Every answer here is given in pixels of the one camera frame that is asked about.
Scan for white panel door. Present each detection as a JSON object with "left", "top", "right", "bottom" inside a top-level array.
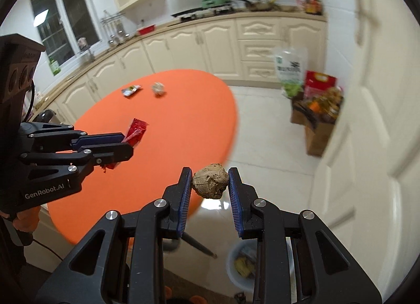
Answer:
[{"left": 310, "top": 0, "right": 419, "bottom": 300}]

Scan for brown paper ball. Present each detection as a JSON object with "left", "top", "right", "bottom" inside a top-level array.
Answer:
[{"left": 192, "top": 163, "right": 229, "bottom": 200}]

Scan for sink faucet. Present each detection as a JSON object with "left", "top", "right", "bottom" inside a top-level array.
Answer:
[{"left": 77, "top": 37, "right": 95, "bottom": 62}]

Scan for small cardboard box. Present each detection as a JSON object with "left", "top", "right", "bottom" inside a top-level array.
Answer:
[{"left": 290, "top": 97, "right": 305, "bottom": 125}]

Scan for round orange table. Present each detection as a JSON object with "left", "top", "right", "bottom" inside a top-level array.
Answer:
[{"left": 48, "top": 70, "right": 238, "bottom": 244}]

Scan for white paper ball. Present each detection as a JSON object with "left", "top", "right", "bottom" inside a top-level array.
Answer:
[{"left": 151, "top": 82, "right": 166, "bottom": 97}]

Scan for wok with lid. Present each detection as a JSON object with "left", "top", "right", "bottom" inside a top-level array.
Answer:
[{"left": 237, "top": 0, "right": 281, "bottom": 12}]

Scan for white rice bag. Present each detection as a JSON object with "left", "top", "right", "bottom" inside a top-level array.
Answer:
[{"left": 273, "top": 46, "right": 308, "bottom": 99}]

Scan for orange slipper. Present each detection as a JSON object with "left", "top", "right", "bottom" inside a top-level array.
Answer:
[{"left": 189, "top": 295, "right": 208, "bottom": 304}]

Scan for blue plastic trash bin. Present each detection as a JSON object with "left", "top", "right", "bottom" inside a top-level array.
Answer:
[{"left": 226, "top": 239, "right": 258, "bottom": 293}]

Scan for silver snack wrapper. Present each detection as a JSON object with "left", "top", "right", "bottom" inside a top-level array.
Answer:
[{"left": 121, "top": 85, "right": 142, "bottom": 98}]

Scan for black rice cooker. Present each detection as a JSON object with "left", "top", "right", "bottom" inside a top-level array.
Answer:
[{"left": 32, "top": 109, "right": 61, "bottom": 124}]

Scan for green electric pot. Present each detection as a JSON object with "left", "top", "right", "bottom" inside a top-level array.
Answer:
[{"left": 201, "top": 0, "right": 231, "bottom": 9}]

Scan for red gift box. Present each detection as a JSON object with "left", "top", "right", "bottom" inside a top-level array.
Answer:
[{"left": 303, "top": 70, "right": 337, "bottom": 99}]

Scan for red snack wrapper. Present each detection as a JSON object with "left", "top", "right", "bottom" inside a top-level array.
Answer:
[{"left": 100, "top": 118, "right": 148, "bottom": 170}]

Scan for metal door handle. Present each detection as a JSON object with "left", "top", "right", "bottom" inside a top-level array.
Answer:
[{"left": 354, "top": 0, "right": 378, "bottom": 47}]

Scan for kitchen window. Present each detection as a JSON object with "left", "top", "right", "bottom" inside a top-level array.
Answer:
[{"left": 30, "top": 0, "right": 100, "bottom": 66}]

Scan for black gas stove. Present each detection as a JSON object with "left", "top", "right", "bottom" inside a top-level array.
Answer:
[{"left": 172, "top": 4, "right": 235, "bottom": 23}]

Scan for hanging utensil rack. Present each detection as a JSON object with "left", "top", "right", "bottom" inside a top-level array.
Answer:
[{"left": 100, "top": 10, "right": 131, "bottom": 48}]

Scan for condiment bottles group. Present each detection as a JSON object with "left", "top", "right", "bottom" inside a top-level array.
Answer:
[{"left": 295, "top": 0, "right": 323, "bottom": 15}]

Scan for cream lower kitchen cabinets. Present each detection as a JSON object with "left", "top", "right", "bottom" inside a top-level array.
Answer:
[{"left": 35, "top": 13, "right": 327, "bottom": 124}]

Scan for green dish soap bottle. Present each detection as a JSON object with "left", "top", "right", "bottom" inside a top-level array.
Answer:
[{"left": 49, "top": 58, "right": 61, "bottom": 75}]

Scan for person left hand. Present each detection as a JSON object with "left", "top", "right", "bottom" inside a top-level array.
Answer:
[{"left": 0, "top": 206, "right": 41, "bottom": 233}]

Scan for cardboard box with oil bottles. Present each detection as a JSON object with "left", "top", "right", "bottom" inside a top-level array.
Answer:
[{"left": 293, "top": 87, "right": 344, "bottom": 157}]

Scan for red basin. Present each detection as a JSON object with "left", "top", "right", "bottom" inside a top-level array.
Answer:
[{"left": 137, "top": 25, "right": 155, "bottom": 35}]

